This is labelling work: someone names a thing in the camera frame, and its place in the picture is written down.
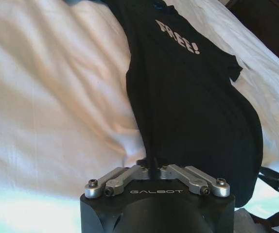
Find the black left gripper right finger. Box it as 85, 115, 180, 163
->
154, 164, 231, 198

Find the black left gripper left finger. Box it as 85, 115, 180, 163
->
84, 158, 153, 199

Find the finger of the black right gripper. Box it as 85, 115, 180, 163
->
257, 173, 279, 202
259, 166, 279, 182

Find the black T-shirt with FREE print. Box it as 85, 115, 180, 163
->
104, 0, 263, 208

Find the white bed sheet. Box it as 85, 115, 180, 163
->
0, 0, 279, 233

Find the dark wooden bed headboard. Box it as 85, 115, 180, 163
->
223, 0, 279, 73

